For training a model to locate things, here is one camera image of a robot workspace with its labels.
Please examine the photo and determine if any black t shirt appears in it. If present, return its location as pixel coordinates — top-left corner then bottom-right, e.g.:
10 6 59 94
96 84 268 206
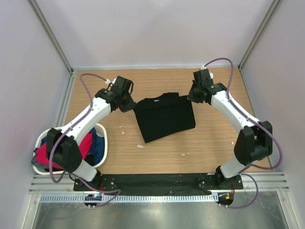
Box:
133 92 196 143

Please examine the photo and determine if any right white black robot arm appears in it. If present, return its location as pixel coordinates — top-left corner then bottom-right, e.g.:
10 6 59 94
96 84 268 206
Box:
187 69 273 189

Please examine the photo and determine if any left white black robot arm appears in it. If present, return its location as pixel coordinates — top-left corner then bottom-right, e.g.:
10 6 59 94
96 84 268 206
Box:
46 76 136 191

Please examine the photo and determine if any blue t shirt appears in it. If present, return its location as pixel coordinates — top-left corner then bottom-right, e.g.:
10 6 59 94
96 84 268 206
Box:
39 126 105 166

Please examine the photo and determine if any pink t shirt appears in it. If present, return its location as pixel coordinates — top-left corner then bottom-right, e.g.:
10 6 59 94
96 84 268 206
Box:
34 131 93 170

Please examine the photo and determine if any grey t shirt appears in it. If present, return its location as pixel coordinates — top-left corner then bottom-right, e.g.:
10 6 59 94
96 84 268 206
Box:
31 157 40 167

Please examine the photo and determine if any white perforated laundry basket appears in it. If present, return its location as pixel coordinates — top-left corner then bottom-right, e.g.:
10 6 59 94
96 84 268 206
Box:
32 124 108 175

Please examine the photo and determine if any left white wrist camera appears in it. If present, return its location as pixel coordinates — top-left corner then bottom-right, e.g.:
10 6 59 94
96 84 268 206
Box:
105 78 116 85

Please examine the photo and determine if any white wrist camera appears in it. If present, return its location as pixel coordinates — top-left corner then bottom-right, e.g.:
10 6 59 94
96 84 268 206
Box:
200 66 214 78
105 78 116 85

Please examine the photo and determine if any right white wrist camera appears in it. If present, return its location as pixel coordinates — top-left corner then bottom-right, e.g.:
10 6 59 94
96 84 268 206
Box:
200 66 214 78

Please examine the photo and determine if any left aluminium frame post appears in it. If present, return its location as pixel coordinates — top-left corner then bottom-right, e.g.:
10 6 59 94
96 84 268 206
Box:
27 0 73 74

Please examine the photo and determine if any aluminium frame post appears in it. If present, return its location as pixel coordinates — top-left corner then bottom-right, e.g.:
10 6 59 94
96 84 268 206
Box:
27 0 73 74
238 0 282 71

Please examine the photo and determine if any slotted grey cable duct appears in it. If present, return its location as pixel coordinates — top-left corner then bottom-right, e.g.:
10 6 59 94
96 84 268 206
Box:
40 193 218 203

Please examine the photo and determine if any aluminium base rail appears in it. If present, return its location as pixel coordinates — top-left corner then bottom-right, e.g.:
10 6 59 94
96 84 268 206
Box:
28 172 290 194

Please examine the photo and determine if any right aluminium frame post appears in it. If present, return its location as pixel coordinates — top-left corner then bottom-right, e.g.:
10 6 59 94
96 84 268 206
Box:
238 0 282 71

